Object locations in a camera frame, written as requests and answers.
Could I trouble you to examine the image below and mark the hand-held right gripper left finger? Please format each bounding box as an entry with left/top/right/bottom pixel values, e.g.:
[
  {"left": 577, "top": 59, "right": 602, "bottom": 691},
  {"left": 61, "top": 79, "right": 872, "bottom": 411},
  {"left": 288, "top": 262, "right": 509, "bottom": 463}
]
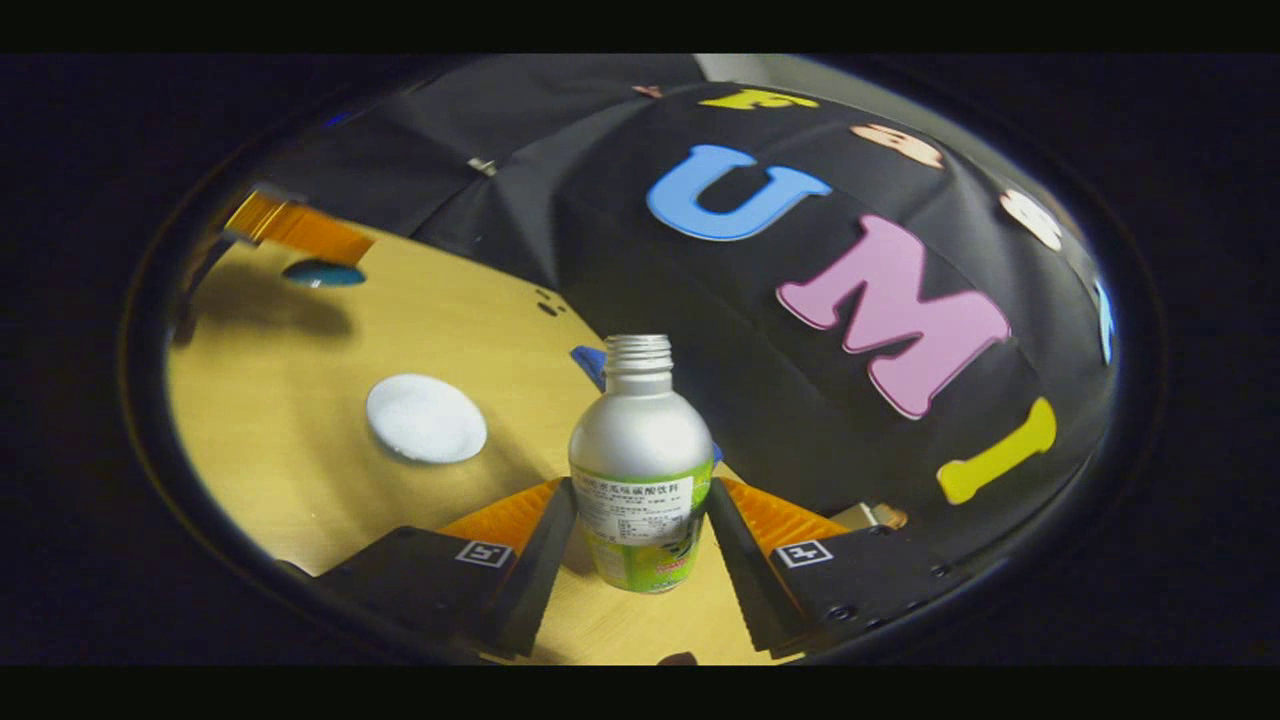
[{"left": 285, "top": 477, "right": 579, "bottom": 661}]

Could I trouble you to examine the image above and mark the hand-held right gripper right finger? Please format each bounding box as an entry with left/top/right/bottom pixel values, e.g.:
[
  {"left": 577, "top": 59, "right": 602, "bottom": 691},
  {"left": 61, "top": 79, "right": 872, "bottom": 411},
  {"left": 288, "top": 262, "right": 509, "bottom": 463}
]
[{"left": 706, "top": 477, "right": 956, "bottom": 659}]

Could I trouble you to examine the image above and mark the silver green-label water bottle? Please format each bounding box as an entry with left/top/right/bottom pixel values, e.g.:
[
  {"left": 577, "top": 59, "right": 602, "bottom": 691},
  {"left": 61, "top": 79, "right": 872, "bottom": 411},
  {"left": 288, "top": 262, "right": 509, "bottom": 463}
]
[{"left": 568, "top": 334, "right": 715, "bottom": 595}]

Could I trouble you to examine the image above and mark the blue folded towel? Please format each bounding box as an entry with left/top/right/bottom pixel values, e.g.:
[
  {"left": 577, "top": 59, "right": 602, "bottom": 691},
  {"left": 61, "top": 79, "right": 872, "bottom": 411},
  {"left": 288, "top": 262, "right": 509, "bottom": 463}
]
[{"left": 570, "top": 345, "right": 724, "bottom": 464}]

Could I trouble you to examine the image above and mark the black backdrop cloth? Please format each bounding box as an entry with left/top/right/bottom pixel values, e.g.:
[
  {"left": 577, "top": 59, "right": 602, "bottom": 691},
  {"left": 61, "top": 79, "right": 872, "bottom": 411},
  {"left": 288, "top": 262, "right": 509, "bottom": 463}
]
[{"left": 250, "top": 55, "right": 1119, "bottom": 561}]

